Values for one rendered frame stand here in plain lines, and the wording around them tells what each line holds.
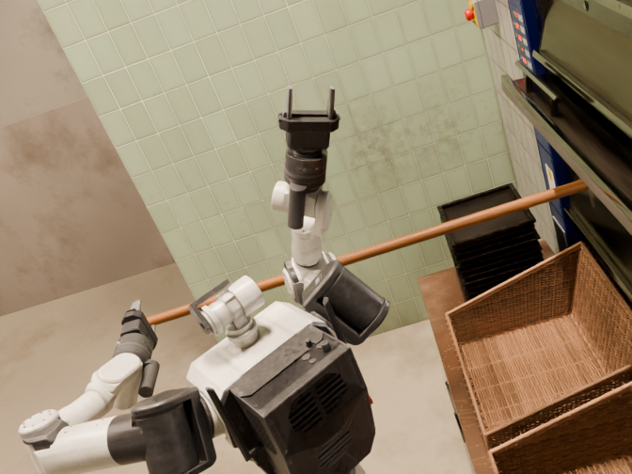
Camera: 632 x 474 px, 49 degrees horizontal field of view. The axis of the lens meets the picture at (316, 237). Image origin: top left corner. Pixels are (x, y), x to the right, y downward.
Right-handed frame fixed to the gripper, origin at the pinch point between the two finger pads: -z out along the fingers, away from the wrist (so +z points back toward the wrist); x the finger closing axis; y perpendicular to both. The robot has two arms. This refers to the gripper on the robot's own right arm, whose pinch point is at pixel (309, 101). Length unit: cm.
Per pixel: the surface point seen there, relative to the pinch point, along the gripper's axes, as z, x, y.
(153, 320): 76, 36, 24
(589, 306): 75, -94, 22
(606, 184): 6, -54, -23
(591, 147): 9, -62, -3
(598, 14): -16, -62, 10
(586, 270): 66, -93, 28
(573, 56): -1, -69, 27
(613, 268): 50, -86, 7
